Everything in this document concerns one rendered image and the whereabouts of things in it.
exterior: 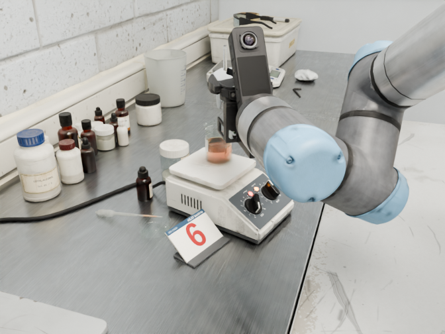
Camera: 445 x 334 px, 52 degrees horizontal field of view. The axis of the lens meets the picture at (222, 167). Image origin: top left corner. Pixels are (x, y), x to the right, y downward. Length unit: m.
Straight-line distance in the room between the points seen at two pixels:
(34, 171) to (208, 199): 0.34
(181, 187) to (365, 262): 0.33
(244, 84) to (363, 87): 0.15
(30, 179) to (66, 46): 0.43
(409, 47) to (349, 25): 1.62
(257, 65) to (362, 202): 0.22
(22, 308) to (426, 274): 0.58
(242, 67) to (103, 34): 0.81
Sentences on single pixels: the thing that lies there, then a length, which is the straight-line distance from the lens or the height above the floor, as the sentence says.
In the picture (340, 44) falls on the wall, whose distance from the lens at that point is 2.15.
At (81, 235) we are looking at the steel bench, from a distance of 0.82.
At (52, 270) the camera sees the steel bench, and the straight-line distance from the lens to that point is 0.76.
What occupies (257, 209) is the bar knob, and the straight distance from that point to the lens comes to 0.76.
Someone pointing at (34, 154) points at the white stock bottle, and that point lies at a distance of 0.91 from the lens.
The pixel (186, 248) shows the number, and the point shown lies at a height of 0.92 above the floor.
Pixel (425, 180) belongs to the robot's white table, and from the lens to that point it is 1.05.
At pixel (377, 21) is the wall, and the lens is 2.12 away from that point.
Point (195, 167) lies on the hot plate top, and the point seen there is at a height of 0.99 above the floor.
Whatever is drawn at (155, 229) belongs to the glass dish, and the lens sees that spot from 0.77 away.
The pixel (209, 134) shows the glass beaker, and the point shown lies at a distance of 0.80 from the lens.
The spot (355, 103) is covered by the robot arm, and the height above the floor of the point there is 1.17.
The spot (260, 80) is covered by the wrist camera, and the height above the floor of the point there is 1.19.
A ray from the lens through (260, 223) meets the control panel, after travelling 0.76.
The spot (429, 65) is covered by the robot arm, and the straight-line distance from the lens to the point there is 0.50.
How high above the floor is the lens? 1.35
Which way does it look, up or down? 27 degrees down
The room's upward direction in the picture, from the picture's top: straight up
